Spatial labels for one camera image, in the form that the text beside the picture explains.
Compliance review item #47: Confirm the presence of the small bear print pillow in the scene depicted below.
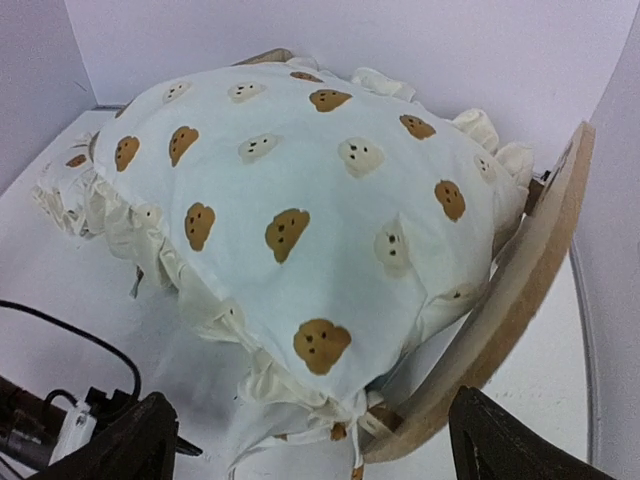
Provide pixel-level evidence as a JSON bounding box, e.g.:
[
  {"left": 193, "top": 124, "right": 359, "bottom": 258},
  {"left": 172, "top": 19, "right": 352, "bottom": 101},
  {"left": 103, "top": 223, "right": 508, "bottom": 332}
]
[{"left": 31, "top": 130, "right": 103, "bottom": 239}]

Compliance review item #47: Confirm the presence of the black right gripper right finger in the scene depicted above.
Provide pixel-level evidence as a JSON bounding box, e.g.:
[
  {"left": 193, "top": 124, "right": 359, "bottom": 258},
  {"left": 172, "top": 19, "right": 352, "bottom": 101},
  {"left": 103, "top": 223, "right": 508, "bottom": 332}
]
[{"left": 448, "top": 386, "right": 610, "bottom": 480}]

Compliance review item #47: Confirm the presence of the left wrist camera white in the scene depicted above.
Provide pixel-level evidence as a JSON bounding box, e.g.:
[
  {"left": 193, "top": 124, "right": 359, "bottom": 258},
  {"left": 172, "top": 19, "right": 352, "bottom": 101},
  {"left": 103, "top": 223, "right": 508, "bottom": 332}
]
[{"left": 49, "top": 387, "right": 132, "bottom": 465}]

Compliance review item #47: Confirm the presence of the bear print cushion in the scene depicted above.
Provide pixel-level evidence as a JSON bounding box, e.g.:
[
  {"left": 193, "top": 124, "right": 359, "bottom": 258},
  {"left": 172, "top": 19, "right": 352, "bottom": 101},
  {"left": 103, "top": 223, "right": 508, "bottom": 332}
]
[{"left": 94, "top": 54, "right": 536, "bottom": 480}]

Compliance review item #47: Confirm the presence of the wooden pet bed frame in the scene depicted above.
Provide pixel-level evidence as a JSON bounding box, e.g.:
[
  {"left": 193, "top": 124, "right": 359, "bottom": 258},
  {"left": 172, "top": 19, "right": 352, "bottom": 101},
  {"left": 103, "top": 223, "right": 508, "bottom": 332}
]
[{"left": 114, "top": 47, "right": 597, "bottom": 464}]

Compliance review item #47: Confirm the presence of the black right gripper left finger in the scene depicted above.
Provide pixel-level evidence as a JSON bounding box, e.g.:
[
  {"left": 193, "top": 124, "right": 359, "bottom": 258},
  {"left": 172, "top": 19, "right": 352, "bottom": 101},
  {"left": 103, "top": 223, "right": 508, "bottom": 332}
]
[{"left": 32, "top": 392, "right": 178, "bottom": 480}]

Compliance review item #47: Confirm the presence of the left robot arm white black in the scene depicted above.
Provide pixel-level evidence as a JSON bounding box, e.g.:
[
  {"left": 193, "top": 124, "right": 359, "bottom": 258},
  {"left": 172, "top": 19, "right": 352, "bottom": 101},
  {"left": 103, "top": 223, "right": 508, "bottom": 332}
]
[{"left": 1, "top": 300, "right": 142, "bottom": 454}]

